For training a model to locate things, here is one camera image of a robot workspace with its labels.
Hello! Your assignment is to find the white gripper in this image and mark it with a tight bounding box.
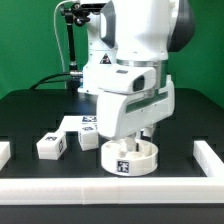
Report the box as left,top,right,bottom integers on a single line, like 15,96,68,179
96,75,175,152

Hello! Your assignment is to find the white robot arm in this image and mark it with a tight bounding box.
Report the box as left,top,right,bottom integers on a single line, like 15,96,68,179
79,0,195,151

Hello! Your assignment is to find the white tag marker sheet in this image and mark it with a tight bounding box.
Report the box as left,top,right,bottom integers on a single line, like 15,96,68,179
59,115,97,132

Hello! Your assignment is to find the white right fence bar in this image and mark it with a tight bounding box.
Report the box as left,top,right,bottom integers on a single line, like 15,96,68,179
193,140,224,178

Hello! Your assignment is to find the white fence bar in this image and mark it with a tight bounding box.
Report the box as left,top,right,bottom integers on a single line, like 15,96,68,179
0,177,224,205
193,140,224,178

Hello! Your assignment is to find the white front fence bar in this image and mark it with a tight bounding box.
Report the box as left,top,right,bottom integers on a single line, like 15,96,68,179
0,177,224,205

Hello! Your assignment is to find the white left fence block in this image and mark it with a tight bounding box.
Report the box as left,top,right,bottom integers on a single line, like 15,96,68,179
0,142,11,171

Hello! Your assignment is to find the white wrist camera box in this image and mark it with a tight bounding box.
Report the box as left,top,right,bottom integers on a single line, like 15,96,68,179
98,64,156,95

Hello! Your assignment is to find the black cable bundle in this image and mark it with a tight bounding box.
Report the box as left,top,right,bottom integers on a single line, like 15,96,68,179
29,73,83,90

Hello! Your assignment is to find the overhead camera on mount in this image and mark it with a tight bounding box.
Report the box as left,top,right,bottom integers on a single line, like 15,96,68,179
80,0,110,11

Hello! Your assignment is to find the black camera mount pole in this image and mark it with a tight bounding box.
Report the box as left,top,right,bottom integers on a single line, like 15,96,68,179
61,3,90,92

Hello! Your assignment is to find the white cable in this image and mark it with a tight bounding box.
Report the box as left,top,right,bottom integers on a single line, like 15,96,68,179
53,0,75,64

